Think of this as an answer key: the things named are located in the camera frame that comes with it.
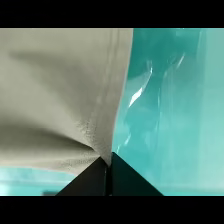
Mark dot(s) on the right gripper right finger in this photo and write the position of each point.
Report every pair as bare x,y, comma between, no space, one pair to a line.
128,180

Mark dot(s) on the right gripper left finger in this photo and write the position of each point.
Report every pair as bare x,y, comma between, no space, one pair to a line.
91,181

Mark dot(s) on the grey garment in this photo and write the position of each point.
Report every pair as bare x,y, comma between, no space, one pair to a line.
56,96

